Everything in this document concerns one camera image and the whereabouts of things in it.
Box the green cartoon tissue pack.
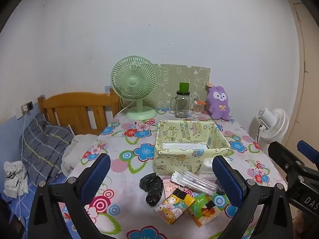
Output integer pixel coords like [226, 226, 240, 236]
[188, 193, 221, 228]

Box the white tissue pack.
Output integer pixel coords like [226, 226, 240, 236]
[197, 158, 217, 181]

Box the clear pack of straws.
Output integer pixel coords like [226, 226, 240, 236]
[170, 170, 220, 195]

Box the black plastic bag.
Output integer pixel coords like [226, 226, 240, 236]
[139, 173, 164, 207]

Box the pink cartoon tissue pack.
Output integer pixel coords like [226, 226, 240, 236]
[163, 179, 193, 197]

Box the beige door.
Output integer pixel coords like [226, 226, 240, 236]
[283, 0, 318, 155]

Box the blue bed sheet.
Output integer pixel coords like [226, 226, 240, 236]
[1, 179, 80, 238]

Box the white standing fan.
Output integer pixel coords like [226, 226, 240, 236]
[249, 107, 289, 154]

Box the crumpled white cloth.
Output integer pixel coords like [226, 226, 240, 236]
[3, 161, 29, 199]

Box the floral tablecloth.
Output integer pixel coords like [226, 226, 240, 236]
[69, 109, 287, 238]

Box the grey plaid pillow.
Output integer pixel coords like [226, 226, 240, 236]
[19, 113, 74, 186]

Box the white folded blanket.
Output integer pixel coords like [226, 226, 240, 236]
[61, 134, 98, 177]

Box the yellow cartoon fabric storage box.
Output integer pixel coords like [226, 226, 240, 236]
[153, 120, 231, 175]

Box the purple plush bunny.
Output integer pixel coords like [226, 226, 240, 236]
[207, 83, 230, 121]

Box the toothpick jar orange lid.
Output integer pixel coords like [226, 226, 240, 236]
[192, 99, 207, 114]

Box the wooden bed headboard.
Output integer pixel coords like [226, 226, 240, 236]
[38, 89, 123, 135]

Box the glass mason jar mug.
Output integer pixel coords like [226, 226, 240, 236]
[170, 91, 190, 118]

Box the green cup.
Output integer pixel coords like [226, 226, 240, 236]
[179, 83, 189, 93]

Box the green cartoon placemat board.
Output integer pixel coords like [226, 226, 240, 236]
[144, 64, 210, 109]

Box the green desk fan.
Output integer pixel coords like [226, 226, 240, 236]
[111, 56, 157, 120]

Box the white charging cable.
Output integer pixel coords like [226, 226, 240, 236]
[19, 108, 29, 165]

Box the wall power socket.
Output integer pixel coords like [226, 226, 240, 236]
[21, 101, 33, 114]

